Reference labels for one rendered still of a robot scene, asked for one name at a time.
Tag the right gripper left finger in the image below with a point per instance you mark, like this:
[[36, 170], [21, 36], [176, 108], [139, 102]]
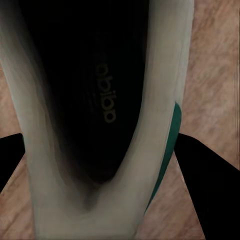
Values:
[[11, 152]]

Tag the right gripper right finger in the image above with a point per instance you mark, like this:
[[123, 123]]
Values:
[[214, 187]]

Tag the gym shoe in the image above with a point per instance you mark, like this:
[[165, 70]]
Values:
[[97, 86]]

